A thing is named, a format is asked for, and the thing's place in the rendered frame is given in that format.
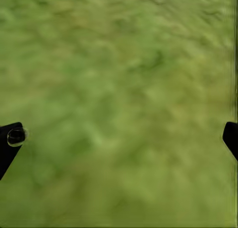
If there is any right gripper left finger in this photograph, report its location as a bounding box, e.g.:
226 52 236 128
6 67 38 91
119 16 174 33
0 122 28 180

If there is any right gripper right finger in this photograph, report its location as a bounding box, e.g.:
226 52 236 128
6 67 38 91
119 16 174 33
223 121 238 161

